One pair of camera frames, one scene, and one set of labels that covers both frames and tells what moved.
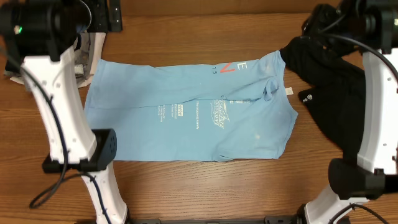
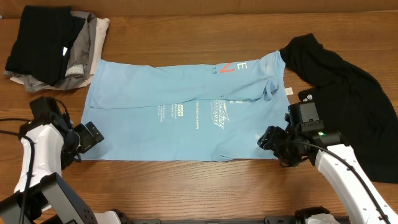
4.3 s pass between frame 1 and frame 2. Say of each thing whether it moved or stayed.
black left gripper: moved
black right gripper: moved
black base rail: stayed
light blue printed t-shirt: stayed
